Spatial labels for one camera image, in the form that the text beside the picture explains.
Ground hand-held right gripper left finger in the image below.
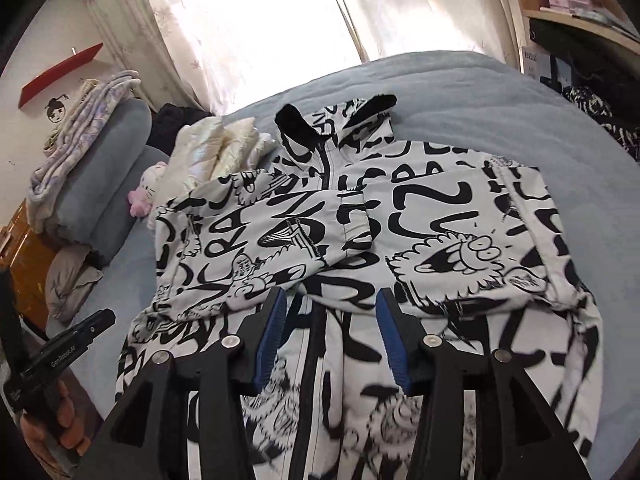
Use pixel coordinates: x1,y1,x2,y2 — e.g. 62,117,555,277
75,289,288,480

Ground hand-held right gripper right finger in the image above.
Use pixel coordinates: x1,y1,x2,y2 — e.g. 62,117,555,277
376,287,593,480

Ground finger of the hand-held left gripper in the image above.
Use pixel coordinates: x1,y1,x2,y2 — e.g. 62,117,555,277
75,309,117,351

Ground black and white printed jacket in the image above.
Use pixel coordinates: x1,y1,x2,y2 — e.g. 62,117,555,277
115,91,603,480

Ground person's left hand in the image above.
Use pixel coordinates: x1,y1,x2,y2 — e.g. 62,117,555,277
21,379,94,463

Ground beige cloth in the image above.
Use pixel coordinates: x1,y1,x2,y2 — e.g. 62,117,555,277
46,247,103,323

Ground brown wooden cabinet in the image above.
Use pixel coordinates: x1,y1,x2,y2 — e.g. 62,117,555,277
0,197,61,331

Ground white and pink plush toy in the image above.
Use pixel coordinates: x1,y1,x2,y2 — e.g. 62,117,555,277
127,161,171,218

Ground folded grey-blue quilt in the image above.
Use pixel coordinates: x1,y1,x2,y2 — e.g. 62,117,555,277
42,97,176,268

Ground floral purple blanket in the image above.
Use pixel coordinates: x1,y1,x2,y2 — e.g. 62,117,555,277
27,70,146,233

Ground cream puffer jacket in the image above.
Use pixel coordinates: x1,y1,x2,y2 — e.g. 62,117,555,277
167,116,276,196

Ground grey-blue bed sheet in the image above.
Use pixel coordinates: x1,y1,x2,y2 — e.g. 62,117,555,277
45,50,640,480

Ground black cloth with white print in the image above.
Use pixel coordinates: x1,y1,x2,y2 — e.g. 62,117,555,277
562,85,640,161

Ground white printed box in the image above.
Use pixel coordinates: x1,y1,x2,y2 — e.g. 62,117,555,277
521,46,546,80

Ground sheer patterned curtain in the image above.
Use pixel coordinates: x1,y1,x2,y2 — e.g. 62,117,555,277
330,0,521,68
85,0,361,116

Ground long black bag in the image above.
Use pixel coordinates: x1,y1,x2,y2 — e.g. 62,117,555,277
530,17,640,106

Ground light wooden shelf unit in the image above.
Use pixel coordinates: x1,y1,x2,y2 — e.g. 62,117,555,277
505,0,640,71

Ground cartoon wall sticker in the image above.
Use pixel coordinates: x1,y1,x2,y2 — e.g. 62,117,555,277
44,92,71,123

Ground red wall shelf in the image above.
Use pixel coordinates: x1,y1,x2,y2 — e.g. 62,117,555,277
20,42,104,110

